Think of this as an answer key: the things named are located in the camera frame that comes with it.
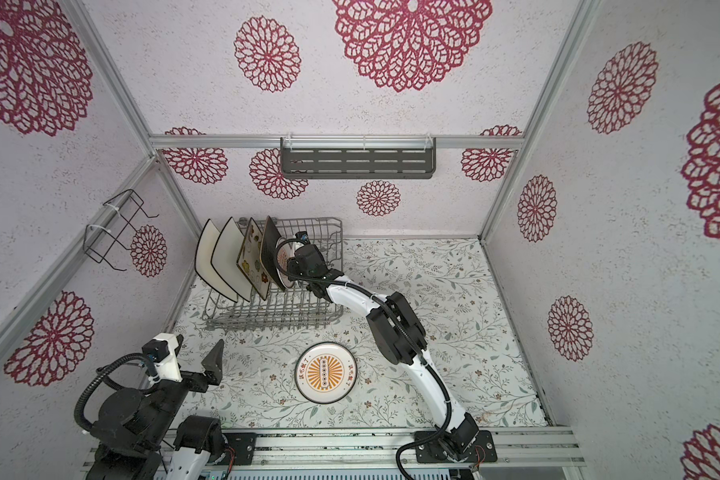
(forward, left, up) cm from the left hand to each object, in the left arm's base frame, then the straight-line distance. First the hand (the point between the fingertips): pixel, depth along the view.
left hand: (204, 345), depth 65 cm
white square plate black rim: (+30, +12, -6) cm, 32 cm away
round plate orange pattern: (+39, -7, -15) cm, 42 cm away
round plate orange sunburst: (+2, -24, -24) cm, 34 cm away
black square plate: (+39, -5, -8) cm, 40 cm away
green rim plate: (+28, -14, 0) cm, 31 cm away
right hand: (+36, -12, -11) cm, 40 cm away
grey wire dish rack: (+25, -13, -25) cm, 37 cm away
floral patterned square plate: (+32, 0, -10) cm, 34 cm away
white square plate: (+32, +7, -8) cm, 34 cm away
